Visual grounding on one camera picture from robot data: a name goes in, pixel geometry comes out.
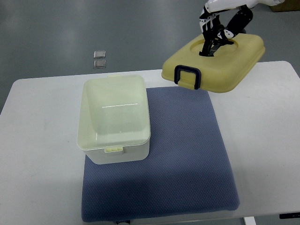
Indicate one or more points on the black table control panel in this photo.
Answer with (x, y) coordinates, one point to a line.
(289, 215)

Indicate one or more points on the blue-grey padded mat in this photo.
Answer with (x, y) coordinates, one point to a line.
(187, 170)

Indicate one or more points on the upper metal floor plate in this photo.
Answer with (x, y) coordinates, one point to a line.
(99, 54)

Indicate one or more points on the white table leg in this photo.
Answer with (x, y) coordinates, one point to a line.
(249, 221)

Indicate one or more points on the brown cardboard box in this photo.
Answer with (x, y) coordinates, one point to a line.
(287, 6)

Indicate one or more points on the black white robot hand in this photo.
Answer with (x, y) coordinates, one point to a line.
(215, 34)

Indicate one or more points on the metal floor plate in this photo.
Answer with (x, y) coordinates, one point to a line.
(99, 54)
(99, 64)

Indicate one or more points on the yellow storage box lid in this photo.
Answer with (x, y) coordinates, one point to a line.
(218, 73)

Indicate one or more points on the white storage box base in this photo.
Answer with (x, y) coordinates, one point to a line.
(114, 120)

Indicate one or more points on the lower metal floor plate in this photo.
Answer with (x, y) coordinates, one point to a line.
(99, 64)

